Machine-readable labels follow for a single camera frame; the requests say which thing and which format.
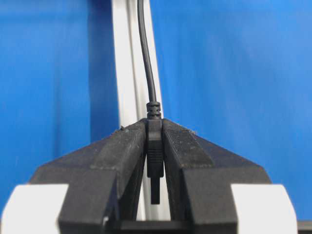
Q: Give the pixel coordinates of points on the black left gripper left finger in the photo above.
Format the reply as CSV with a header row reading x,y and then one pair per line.
x,y
78,192

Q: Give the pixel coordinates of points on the blue mat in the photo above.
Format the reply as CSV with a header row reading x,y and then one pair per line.
x,y
237,72

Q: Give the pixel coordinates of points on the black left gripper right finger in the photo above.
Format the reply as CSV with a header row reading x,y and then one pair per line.
x,y
214,191

